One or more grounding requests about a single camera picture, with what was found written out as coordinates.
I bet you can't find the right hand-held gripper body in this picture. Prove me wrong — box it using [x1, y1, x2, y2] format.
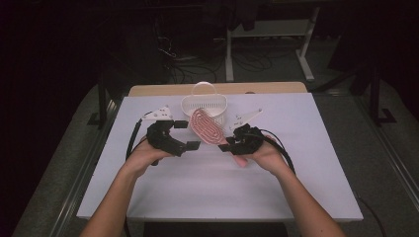
[229, 108, 266, 156]

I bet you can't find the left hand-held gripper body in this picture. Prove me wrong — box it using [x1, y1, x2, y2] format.
[141, 105, 188, 158]

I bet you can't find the pink hairbrush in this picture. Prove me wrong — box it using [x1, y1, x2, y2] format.
[189, 108, 249, 168]

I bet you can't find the white slatted basket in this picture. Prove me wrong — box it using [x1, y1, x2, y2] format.
[180, 81, 229, 127]

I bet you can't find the person's left hand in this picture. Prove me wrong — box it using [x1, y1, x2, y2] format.
[125, 136, 172, 177]

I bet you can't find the person's right hand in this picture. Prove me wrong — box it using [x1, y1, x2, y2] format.
[245, 137, 293, 177]

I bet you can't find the black metal stand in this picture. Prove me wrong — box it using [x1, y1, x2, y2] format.
[87, 77, 112, 130]
[370, 63, 398, 126]

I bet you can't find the black cable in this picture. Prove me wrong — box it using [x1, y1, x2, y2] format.
[250, 128, 296, 175]
[125, 113, 154, 162]

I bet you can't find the tangle of floor cables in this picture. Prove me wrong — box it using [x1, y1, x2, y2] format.
[154, 19, 220, 84]

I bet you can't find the aluminium rail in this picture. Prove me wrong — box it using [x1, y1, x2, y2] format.
[48, 98, 125, 237]
[354, 95, 419, 201]

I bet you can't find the white metal table frame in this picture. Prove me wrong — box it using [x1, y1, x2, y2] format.
[225, 6, 321, 83]

